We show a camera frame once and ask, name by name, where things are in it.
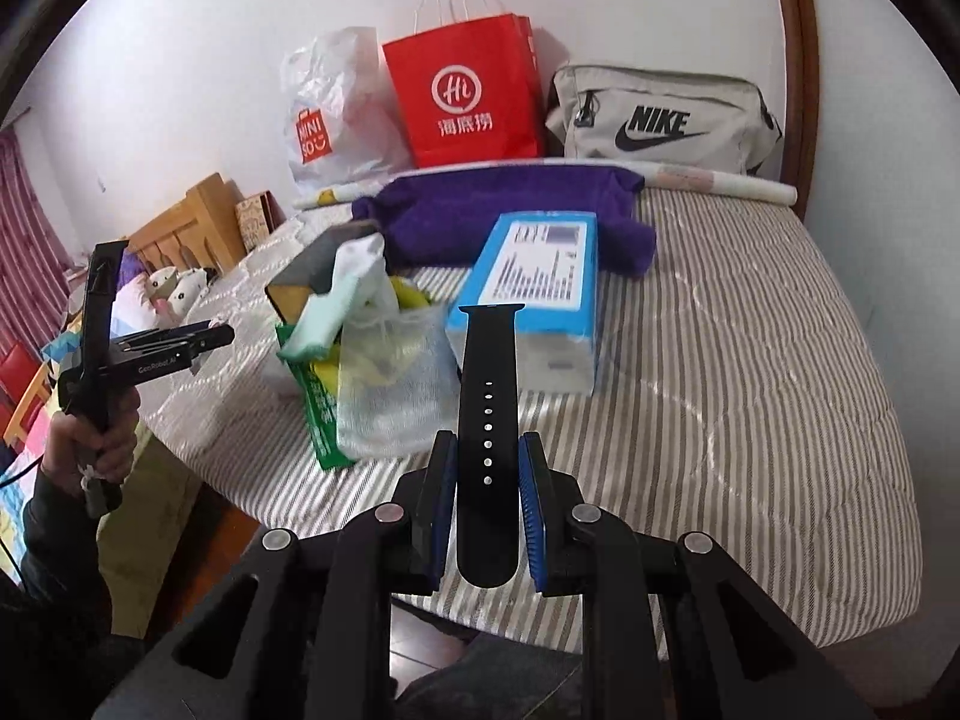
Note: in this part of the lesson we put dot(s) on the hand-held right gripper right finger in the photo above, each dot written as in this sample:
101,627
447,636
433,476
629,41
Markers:
531,495

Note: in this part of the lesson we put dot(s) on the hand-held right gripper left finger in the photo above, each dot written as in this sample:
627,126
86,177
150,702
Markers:
448,480

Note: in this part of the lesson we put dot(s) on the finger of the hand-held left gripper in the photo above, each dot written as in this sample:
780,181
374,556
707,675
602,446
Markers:
187,336

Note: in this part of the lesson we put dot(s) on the black watch band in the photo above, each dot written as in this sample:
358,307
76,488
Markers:
476,517

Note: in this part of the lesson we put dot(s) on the mint green cloth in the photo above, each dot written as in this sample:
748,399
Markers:
322,319

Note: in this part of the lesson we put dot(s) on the green plastic packet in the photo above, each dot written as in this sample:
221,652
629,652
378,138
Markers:
319,416

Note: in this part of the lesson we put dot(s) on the person's left forearm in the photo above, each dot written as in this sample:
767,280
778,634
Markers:
56,540

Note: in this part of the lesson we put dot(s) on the person's left hand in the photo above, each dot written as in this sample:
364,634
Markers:
112,450

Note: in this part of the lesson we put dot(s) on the white plush toy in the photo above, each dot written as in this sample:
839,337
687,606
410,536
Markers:
176,289

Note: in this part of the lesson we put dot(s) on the red chair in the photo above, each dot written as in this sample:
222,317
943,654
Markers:
19,375

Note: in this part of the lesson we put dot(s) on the brown cardboard box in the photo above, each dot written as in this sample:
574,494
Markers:
296,301

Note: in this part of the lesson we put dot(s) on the light wooden headboard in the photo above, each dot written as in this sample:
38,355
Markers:
202,217

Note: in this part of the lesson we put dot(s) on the patterned cardboard box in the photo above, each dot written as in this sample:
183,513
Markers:
253,219

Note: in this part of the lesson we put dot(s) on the blue cardboard box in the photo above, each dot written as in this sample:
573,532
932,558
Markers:
525,349

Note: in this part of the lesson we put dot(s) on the pink striped curtain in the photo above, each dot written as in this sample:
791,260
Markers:
22,225

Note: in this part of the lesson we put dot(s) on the person's grey pants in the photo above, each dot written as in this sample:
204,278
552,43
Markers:
487,682

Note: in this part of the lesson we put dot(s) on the striped bed mattress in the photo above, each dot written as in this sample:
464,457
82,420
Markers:
750,390

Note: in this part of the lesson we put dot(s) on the purple towel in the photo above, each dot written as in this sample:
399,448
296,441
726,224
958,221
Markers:
450,217

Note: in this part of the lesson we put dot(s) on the white plastic shopping bag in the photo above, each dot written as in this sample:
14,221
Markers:
337,90

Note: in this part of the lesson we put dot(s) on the white printed paper roll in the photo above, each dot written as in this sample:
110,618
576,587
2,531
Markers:
720,181

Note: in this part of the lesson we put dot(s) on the red paper shopping bag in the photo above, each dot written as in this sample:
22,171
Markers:
465,52

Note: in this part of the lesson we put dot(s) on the grey waist bag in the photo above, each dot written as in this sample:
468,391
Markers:
645,94

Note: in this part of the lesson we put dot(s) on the brown wooden frame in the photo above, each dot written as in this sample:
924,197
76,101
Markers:
799,52

